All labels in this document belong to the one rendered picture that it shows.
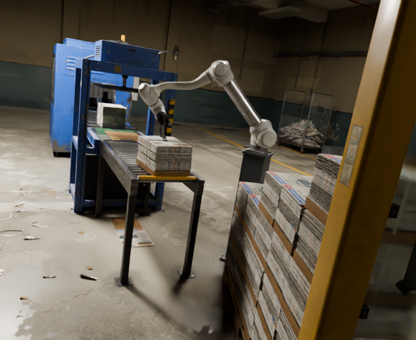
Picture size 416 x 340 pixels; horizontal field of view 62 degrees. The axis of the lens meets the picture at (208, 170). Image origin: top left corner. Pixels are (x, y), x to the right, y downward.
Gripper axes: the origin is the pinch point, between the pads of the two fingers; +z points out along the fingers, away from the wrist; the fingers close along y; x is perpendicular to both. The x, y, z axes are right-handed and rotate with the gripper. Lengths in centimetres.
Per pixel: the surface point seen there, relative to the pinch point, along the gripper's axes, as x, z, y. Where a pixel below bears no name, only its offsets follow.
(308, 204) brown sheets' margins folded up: -9, 129, -65
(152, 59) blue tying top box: -21, -137, 8
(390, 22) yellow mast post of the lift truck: 28, 145, -135
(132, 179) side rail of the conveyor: 27.9, 32.0, 17.3
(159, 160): 10.0, 23.7, 7.4
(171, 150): 0.9, 19.1, 1.6
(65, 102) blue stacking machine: 45, -298, 176
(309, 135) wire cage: -595, -414, 276
